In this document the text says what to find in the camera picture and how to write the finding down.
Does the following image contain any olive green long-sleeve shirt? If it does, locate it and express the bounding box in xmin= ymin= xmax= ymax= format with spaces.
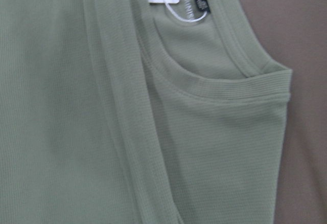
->
xmin=1 ymin=0 xmax=292 ymax=223

